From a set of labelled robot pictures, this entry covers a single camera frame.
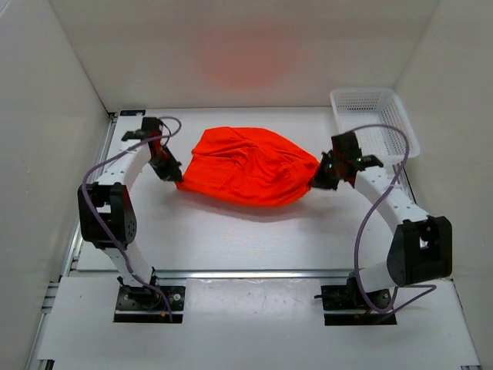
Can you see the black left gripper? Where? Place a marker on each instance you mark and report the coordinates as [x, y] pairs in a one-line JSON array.
[[171, 173]]

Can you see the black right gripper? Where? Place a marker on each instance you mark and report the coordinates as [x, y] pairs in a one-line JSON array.
[[320, 180]]

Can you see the orange mesh shorts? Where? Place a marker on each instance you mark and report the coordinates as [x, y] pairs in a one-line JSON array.
[[249, 166]]

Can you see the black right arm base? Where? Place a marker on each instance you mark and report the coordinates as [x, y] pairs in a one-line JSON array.
[[343, 304]]

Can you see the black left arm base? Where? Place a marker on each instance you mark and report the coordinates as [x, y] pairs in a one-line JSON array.
[[142, 305]]

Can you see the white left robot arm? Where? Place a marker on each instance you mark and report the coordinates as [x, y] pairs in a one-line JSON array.
[[107, 218]]

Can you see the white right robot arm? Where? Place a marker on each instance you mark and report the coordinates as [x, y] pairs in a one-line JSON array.
[[421, 248]]

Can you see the white plastic mesh basket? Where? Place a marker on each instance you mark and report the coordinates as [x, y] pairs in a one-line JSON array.
[[378, 116]]

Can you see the black corner label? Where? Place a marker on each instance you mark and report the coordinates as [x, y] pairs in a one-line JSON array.
[[132, 112]]

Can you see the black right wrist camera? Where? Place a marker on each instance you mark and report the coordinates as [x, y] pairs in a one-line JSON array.
[[346, 149]]

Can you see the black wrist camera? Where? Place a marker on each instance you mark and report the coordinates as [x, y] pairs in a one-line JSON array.
[[346, 149], [150, 127]]

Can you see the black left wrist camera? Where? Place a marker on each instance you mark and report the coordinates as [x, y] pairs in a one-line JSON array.
[[150, 127]]

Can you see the aluminium right frame rail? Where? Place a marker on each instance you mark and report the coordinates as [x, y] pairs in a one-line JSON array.
[[404, 184]]

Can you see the aluminium table edge rail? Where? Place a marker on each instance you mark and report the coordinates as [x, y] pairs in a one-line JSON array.
[[253, 274]]

